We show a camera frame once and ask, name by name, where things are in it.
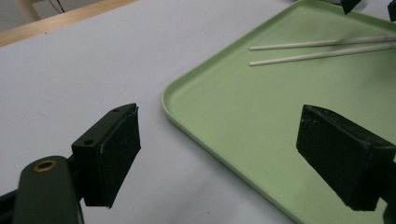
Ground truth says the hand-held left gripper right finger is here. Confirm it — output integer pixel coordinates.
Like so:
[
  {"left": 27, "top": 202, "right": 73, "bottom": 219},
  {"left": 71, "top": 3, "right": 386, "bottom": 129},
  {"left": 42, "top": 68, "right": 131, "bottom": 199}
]
[{"left": 295, "top": 104, "right": 396, "bottom": 212}]

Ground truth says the green plastic tray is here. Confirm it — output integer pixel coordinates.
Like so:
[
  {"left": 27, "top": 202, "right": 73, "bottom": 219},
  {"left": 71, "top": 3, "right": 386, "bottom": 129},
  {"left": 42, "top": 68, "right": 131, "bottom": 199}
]
[{"left": 161, "top": 0, "right": 396, "bottom": 224}]

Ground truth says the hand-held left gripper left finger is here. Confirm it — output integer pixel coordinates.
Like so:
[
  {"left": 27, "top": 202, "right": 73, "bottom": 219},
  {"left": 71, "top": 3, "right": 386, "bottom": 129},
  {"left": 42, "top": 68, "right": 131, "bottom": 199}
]
[{"left": 70, "top": 103, "right": 142, "bottom": 209}]

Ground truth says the white chopstick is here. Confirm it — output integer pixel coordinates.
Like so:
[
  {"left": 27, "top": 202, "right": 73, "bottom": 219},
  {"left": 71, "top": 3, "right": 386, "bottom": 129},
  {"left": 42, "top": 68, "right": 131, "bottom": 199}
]
[
  {"left": 248, "top": 42, "right": 396, "bottom": 67},
  {"left": 248, "top": 35, "right": 396, "bottom": 51}
]

